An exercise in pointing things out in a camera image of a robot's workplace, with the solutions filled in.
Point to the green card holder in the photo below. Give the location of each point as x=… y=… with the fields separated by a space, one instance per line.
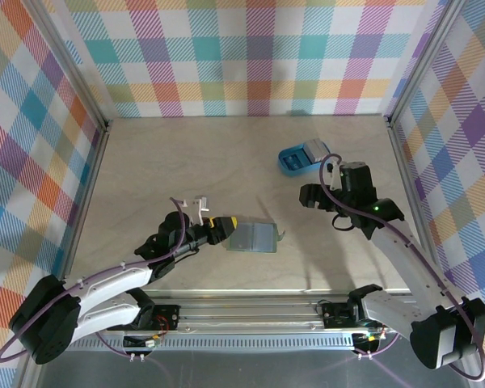
x=262 y=238

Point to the stack of credit cards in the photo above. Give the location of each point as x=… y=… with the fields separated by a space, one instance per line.
x=316 y=150

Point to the blue card tray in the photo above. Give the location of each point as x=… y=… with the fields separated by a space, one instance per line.
x=291 y=162

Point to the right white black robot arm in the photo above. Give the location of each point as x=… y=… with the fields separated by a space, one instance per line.
x=404 y=262

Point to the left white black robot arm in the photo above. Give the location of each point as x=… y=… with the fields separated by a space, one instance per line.
x=113 y=279

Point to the perforated metal strip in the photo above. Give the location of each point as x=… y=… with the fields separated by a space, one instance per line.
x=246 y=343

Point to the grey metal sheet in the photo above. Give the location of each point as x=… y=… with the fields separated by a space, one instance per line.
x=246 y=368

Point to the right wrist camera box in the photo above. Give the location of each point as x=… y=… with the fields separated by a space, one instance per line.
x=334 y=175

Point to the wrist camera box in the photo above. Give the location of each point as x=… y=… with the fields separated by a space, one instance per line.
x=198 y=206
x=334 y=175

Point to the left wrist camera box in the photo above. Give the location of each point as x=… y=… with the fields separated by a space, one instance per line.
x=198 y=206

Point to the aluminium table side rail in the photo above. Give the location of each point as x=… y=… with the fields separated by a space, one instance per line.
x=408 y=182
x=89 y=186

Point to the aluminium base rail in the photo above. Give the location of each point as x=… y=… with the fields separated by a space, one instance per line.
x=246 y=315

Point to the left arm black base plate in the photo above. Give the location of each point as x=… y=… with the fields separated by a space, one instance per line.
x=165 y=317

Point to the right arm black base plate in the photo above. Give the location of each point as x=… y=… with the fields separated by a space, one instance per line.
x=335 y=317

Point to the aluminium frame post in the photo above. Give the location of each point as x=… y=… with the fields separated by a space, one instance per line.
x=421 y=60
x=76 y=68

